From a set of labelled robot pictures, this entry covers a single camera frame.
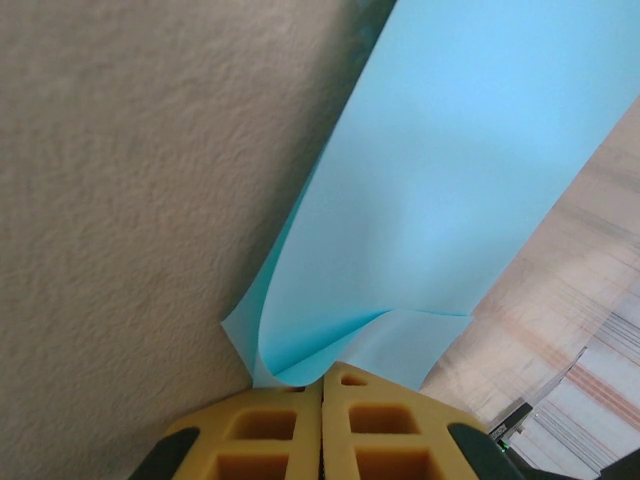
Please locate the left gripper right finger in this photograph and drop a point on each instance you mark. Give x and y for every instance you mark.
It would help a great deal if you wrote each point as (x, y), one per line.
(337, 450)

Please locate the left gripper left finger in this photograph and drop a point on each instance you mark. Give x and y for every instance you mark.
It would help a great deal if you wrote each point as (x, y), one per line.
(305, 450)

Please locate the light blue paper sheet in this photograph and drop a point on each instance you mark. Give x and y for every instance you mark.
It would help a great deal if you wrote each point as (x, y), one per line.
(425, 175)

